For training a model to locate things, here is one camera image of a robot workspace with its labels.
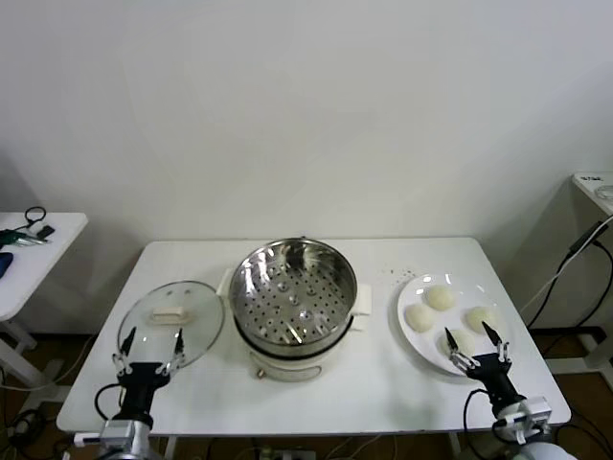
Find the white steamed baozi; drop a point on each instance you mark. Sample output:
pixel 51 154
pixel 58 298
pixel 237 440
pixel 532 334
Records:
pixel 420 317
pixel 463 341
pixel 440 297
pixel 475 316

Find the white power strip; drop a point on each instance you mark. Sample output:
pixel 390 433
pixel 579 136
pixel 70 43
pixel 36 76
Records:
pixel 287 453

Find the white electric cooker base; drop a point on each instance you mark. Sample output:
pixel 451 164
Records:
pixel 297 370

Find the white round plate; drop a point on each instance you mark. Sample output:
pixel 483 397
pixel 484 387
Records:
pixel 416 350

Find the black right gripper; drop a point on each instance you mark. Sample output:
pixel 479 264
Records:
pixel 495 378

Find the blue case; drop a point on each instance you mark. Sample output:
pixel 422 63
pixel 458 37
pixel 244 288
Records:
pixel 5 263

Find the steel steamer basket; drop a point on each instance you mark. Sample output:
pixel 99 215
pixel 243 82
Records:
pixel 287 268

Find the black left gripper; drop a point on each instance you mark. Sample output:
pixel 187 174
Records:
pixel 141 383

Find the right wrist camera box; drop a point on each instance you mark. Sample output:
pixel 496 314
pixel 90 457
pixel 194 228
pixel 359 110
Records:
pixel 524 418

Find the white side table with tools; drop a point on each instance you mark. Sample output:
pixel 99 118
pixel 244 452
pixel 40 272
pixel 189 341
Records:
pixel 43 268

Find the small black device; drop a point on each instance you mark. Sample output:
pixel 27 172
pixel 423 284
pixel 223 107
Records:
pixel 45 232

